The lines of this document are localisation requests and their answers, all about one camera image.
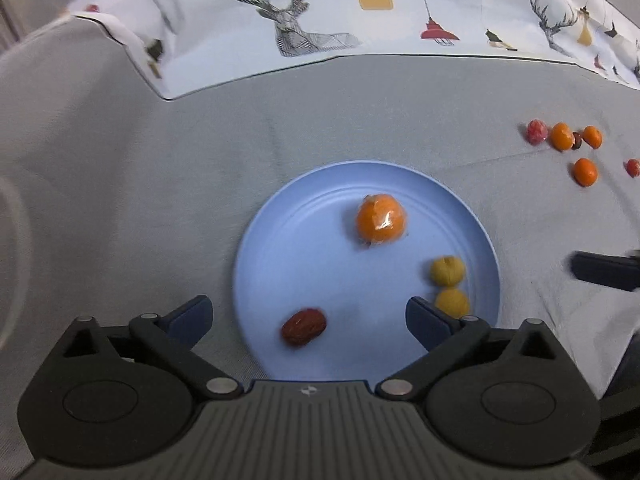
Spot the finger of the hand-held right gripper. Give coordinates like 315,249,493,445
571,251,640,292

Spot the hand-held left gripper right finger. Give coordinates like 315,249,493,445
374,297,559,401

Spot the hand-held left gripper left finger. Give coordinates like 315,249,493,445
60,296,244,401

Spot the blue round plate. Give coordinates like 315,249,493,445
234,160,501,382

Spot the large red fruit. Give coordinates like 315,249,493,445
525,119,549,146

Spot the small yellow fruit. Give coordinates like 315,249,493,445
434,287,472,320
430,255,467,289

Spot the plastic-wrapped orange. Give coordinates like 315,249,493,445
354,193,409,249

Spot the grey bed sheet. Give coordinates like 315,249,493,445
0,12,640,466

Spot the deer printed blanket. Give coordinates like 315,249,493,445
65,0,640,102

